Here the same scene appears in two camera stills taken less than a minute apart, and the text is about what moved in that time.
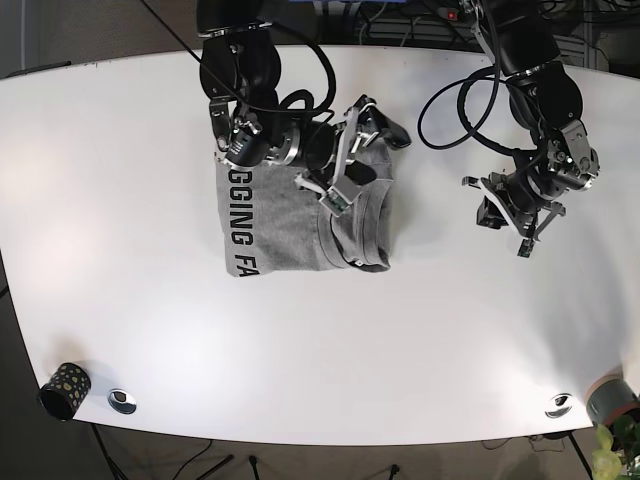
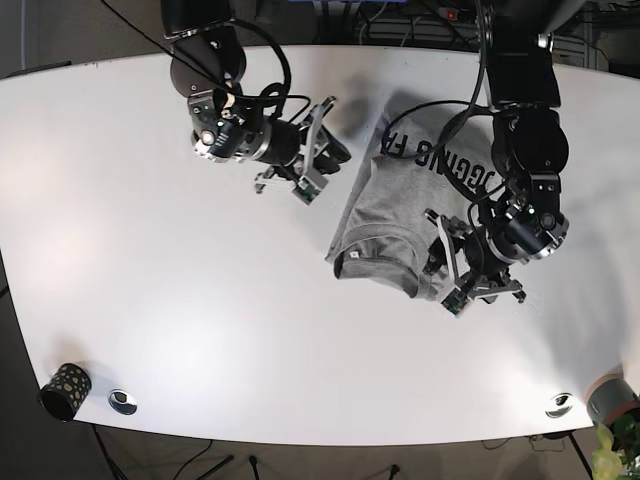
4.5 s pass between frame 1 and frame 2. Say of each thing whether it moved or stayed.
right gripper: moved
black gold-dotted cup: stayed
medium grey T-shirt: moved
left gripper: moved
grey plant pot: stayed
